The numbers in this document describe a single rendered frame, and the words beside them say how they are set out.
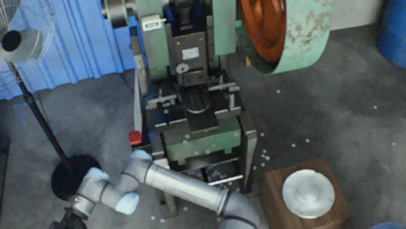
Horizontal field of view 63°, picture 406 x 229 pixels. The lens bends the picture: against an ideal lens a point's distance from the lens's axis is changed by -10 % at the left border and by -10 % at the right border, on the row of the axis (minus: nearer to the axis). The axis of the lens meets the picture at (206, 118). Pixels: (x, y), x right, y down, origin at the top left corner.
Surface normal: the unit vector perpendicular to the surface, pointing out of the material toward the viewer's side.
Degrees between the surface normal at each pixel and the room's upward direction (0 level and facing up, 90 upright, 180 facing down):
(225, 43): 90
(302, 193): 0
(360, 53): 0
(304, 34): 88
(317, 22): 82
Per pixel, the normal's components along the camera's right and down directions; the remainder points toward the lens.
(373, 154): -0.04, -0.64
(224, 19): 0.25, 0.74
